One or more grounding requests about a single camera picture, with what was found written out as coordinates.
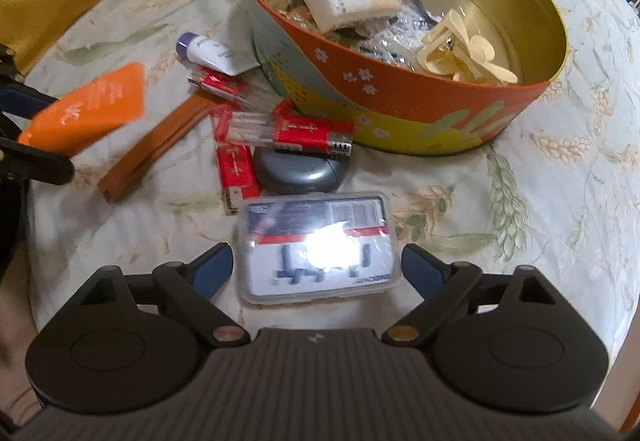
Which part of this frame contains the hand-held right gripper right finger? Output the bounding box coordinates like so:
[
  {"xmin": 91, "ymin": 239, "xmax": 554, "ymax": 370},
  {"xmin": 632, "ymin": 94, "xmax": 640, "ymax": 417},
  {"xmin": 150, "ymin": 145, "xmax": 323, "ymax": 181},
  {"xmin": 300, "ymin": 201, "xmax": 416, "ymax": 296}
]
[{"xmin": 382, "ymin": 243, "xmax": 558, "ymax": 347}]

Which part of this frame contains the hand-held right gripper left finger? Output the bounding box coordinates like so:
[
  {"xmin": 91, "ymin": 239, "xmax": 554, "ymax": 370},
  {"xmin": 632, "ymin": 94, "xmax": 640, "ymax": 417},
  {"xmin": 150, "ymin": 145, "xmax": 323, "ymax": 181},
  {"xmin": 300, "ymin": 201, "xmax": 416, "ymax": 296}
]
[{"xmin": 80, "ymin": 242, "xmax": 251, "ymax": 349}]

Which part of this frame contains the brown long packet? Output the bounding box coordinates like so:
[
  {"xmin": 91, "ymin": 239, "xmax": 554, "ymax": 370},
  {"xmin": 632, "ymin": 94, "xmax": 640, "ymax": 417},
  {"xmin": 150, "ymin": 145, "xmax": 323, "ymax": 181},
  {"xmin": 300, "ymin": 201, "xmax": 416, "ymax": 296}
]
[{"xmin": 97, "ymin": 90, "xmax": 212, "ymax": 205}]

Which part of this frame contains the orange tube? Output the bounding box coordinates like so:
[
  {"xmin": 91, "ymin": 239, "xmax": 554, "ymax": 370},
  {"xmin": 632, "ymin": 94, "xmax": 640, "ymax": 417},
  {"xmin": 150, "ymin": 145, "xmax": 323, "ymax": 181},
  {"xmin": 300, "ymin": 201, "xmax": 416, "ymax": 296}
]
[{"xmin": 17, "ymin": 62, "xmax": 147, "ymax": 155}]

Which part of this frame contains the clear plastic box white label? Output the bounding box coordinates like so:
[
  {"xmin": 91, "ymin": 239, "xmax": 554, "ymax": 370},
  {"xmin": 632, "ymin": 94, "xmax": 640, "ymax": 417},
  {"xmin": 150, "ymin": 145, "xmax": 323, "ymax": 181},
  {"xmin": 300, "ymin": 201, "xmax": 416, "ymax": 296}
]
[{"xmin": 235, "ymin": 192, "xmax": 405, "ymax": 308}]

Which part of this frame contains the grey round compact case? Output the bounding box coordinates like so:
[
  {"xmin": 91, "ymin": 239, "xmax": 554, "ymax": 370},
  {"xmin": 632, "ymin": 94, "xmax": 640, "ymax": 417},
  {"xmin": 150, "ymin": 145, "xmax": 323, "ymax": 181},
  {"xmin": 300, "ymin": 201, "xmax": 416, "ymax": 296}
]
[{"xmin": 253, "ymin": 148, "xmax": 351, "ymax": 196}]

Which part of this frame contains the cream flower hair claw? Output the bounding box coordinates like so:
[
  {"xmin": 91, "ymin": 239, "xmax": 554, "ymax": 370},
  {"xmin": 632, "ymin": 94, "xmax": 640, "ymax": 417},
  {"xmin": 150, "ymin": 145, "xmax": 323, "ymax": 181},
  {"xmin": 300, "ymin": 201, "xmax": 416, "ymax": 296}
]
[{"xmin": 415, "ymin": 8, "xmax": 519, "ymax": 85}]

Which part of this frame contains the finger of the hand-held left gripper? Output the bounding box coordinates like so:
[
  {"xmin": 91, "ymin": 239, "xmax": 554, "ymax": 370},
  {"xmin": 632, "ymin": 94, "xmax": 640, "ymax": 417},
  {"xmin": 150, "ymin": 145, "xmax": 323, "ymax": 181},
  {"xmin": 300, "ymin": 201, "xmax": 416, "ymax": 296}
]
[
  {"xmin": 0, "ymin": 137, "xmax": 76, "ymax": 185},
  {"xmin": 0, "ymin": 46, "xmax": 61, "ymax": 116}
]

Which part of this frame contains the round orange yellow tin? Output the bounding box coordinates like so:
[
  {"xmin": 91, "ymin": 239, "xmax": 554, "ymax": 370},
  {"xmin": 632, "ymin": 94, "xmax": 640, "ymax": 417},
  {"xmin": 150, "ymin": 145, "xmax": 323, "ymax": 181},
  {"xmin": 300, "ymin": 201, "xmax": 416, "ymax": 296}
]
[{"xmin": 239, "ymin": 0, "xmax": 569, "ymax": 158}]

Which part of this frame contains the white tube with purple cap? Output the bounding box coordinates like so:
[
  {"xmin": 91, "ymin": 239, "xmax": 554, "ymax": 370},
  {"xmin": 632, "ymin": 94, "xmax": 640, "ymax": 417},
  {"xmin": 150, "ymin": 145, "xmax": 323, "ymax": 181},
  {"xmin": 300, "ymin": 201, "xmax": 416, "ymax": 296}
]
[{"xmin": 176, "ymin": 32, "xmax": 259, "ymax": 76}]

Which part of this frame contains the red clear lighter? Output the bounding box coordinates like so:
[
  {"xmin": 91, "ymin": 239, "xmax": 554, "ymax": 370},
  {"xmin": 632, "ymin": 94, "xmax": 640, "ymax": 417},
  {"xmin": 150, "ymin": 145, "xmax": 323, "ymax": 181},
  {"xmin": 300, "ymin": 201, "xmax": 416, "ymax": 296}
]
[
  {"xmin": 216, "ymin": 145, "xmax": 262, "ymax": 215},
  {"xmin": 214, "ymin": 111, "xmax": 354, "ymax": 158},
  {"xmin": 188, "ymin": 70, "xmax": 282, "ymax": 108}
]

